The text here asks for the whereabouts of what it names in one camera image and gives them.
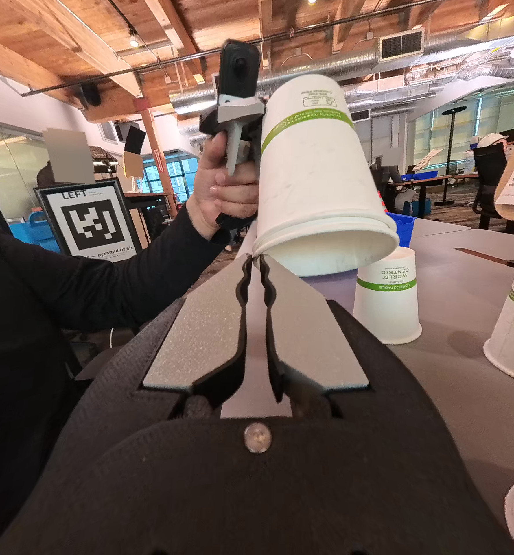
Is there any blue plastic bin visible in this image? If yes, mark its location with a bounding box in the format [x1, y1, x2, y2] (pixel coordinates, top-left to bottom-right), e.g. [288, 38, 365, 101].
[384, 211, 417, 249]

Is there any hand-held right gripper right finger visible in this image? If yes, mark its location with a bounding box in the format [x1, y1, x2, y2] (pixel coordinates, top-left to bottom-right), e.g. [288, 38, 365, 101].
[259, 254, 371, 402]

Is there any person's left hand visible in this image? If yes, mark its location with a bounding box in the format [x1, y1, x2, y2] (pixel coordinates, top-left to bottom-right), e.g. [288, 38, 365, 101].
[186, 130, 262, 242]

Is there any silver air duct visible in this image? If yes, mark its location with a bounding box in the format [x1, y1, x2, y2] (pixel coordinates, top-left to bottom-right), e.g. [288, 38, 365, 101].
[169, 32, 514, 114]

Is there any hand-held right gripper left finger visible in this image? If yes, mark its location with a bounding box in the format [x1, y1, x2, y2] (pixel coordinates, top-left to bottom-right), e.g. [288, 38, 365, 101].
[142, 253, 254, 409]

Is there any white vent grille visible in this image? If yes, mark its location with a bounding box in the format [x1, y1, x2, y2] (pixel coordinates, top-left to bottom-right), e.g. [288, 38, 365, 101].
[377, 27, 426, 62]

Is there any framed printed tag sign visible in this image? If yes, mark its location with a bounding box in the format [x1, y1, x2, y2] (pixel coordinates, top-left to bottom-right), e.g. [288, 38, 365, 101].
[33, 178, 143, 263]

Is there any black floor lamp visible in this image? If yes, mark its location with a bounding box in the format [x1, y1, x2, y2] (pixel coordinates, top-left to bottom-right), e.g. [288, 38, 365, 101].
[440, 105, 469, 205]

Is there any white hard hat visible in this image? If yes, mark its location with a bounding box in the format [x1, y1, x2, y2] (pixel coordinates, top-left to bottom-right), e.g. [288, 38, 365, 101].
[476, 133, 510, 151]

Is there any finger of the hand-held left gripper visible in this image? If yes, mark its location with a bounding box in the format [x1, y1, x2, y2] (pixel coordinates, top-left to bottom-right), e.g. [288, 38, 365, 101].
[226, 121, 244, 177]

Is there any wooden office desk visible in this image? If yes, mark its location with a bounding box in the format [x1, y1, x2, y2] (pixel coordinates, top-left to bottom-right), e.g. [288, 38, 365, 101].
[386, 173, 480, 218]

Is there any blue plastic crate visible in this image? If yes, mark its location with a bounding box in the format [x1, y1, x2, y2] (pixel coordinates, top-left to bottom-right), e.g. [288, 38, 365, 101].
[6, 211, 63, 253]

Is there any black light flag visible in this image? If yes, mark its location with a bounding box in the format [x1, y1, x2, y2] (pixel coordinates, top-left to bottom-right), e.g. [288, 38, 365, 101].
[122, 125, 148, 155]

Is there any black ceiling speaker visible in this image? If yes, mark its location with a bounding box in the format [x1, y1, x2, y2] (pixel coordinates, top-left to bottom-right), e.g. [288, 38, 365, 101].
[80, 82, 102, 108]

